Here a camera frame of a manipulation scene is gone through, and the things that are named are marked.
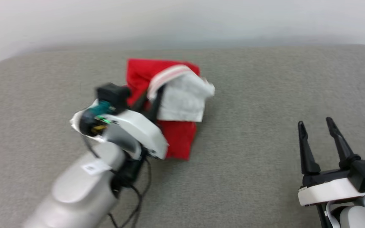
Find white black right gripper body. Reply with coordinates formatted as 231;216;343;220
298;169;365;207

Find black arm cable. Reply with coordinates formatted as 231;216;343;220
316;204;329;228
108;158;153;228

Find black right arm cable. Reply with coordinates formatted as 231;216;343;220
316;204;329;228

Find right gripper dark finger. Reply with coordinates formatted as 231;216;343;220
326;117;361;169
298;121;321;175

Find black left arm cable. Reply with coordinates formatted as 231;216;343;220
108;158;153;228

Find teal left camera connector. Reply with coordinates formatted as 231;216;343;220
91;101;117;116

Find red and white garment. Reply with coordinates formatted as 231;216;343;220
126;58;216;161

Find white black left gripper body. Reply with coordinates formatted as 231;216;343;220
70;99;170;160

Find black left camera cable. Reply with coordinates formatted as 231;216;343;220
81;134;101;159

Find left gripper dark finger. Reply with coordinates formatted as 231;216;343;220
132;90;148;110
148;86;166;123

